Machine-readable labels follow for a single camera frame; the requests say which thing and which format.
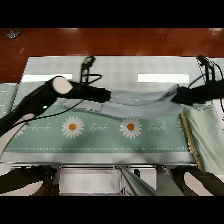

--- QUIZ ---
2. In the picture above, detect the grey shirt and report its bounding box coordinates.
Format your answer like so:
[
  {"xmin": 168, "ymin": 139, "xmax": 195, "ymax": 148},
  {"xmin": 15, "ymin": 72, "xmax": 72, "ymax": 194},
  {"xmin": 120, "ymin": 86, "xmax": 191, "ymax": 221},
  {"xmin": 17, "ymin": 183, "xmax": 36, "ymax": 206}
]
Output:
[{"xmin": 78, "ymin": 83, "xmax": 188, "ymax": 120}]

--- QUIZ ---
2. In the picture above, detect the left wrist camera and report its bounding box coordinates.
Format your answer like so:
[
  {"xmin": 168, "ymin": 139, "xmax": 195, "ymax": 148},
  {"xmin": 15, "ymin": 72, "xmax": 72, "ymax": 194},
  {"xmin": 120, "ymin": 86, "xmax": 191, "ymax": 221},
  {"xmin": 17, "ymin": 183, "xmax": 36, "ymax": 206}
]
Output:
[{"xmin": 79, "ymin": 55, "xmax": 97, "ymax": 85}]

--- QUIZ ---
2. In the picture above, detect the silver frame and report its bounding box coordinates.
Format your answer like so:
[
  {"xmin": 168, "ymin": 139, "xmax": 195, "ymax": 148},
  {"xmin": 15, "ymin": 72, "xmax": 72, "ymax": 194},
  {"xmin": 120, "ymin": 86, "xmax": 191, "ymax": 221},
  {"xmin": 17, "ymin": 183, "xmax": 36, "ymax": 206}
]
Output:
[{"xmin": 0, "ymin": 161, "xmax": 201, "ymax": 197}]

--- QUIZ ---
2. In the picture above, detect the black cable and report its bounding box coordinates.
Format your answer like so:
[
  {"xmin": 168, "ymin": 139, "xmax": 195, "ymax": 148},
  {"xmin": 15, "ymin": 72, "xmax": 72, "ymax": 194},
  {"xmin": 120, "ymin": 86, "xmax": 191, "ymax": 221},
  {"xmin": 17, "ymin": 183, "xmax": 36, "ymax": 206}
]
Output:
[{"xmin": 12, "ymin": 98, "xmax": 86, "ymax": 129}]

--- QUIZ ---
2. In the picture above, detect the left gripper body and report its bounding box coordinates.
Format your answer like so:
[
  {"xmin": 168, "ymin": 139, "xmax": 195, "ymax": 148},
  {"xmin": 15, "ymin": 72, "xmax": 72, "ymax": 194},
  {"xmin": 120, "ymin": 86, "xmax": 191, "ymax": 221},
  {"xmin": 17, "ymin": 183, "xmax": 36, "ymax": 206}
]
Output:
[{"xmin": 87, "ymin": 85, "xmax": 112, "ymax": 104}]

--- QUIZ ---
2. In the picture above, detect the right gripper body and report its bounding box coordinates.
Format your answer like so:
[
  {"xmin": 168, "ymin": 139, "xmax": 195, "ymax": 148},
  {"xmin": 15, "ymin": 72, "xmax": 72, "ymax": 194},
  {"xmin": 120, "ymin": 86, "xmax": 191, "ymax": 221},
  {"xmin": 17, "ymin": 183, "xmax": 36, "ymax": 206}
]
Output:
[{"xmin": 170, "ymin": 85, "xmax": 198, "ymax": 106}]

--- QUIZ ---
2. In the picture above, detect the small round silver object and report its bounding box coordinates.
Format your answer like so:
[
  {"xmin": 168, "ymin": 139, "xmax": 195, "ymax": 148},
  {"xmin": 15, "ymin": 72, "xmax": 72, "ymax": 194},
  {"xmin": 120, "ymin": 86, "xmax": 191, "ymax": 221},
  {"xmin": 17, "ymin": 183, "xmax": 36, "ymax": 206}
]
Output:
[{"xmin": 6, "ymin": 28, "xmax": 22, "ymax": 40}]

